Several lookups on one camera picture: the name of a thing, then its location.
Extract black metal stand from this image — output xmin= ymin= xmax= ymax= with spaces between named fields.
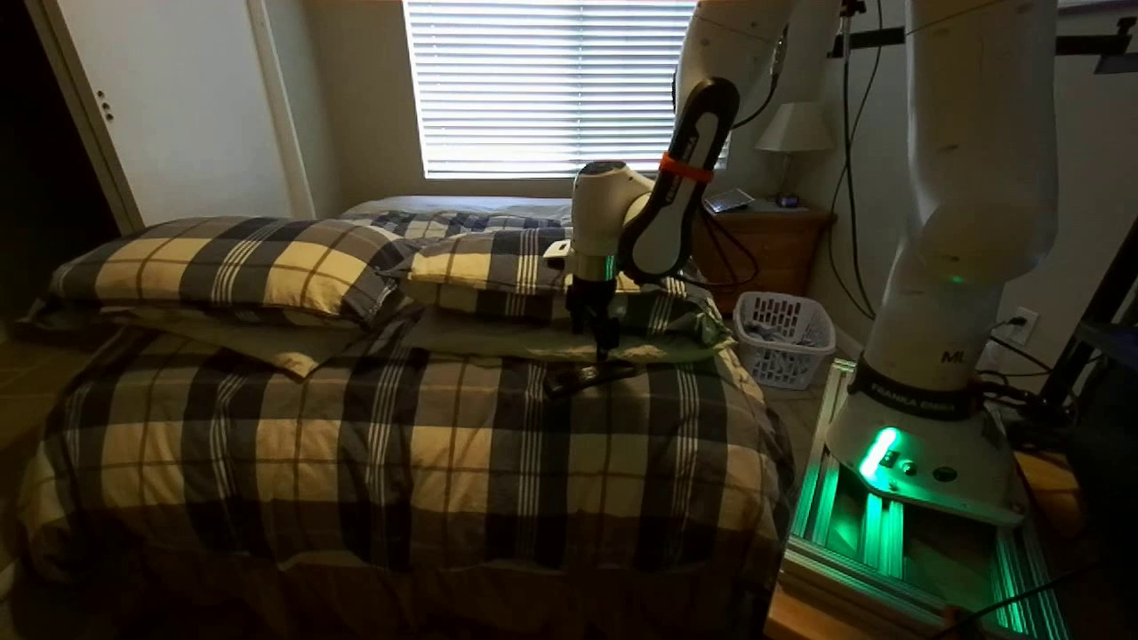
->
xmin=1047 ymin=218 xmax=1138 ymax=477

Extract plaid pillow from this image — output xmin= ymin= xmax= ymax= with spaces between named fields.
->
xmin=48 ymin=213 xmax=415 ymax=334
xmin=404 ymin=225 xmax=715 ymax=334

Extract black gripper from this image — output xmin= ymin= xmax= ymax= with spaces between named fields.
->
xmin=564 ymin=273 xmax=622 ymax=362

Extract wooden nightstand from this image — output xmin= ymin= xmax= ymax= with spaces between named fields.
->
xmin=689 ymin=204 xmax=836 ymax=317

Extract white table lamp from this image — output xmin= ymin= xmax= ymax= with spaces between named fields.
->
xmin=750 ymin=94 xmax=836 ymax=208

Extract white laundry basket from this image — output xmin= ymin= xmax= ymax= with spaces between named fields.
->
xmin=731 ymin=288 xmax=845 ymax=398

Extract white window blinds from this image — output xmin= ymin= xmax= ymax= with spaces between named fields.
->
xmin=404 ymin=0 xmax=706 ymax=185

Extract small grey object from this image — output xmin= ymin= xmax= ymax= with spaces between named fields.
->
xmin=706 ymin=180 xmax=763 ymax=225

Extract plaid comforter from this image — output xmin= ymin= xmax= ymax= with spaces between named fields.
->
xmin=12 ymin=324 xmax=798 ymax=608

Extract green lit robot stand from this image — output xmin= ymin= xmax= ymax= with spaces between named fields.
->
xmin=778 ymin=350 xmax=1077 ymax=640

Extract beige pillow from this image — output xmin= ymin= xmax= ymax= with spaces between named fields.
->
xmin=97 ymin=302 xmax=366 ymax=385

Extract white closet door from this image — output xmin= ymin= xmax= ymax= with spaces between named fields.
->
xmin=24 ymin=0 xmax=321 ymax=234

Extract wooden board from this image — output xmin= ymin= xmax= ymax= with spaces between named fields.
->
xmin=763 ymin=580 xmax=954 ymax=640

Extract folded plaid blanket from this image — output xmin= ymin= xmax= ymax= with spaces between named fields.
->
xmin=340 ymin=193 xmax=580 ymax=245

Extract orange cable strap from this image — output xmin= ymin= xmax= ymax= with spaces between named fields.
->
xmin=658 ymin=153 xmax=718 ymax=189

